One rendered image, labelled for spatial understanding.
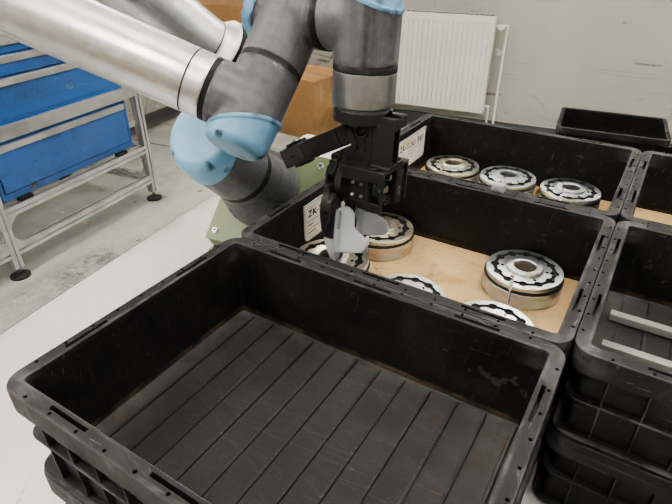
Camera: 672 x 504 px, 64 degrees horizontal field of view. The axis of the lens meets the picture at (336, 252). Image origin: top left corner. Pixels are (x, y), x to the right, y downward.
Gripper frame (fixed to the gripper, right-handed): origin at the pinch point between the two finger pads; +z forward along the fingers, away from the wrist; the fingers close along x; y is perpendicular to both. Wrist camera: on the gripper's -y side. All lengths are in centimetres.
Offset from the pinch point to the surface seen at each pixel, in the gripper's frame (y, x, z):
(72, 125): -182, 81, 30
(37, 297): -158, 36, 85
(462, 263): 13.5, 12.7, 3.5
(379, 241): 2.4, 6.9, 0.7
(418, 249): 6.3, 13.0, 3.5
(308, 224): -6.9, 2.0, -1.4
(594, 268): 30.9, 3.1, -5.9
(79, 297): -46, -12, 18
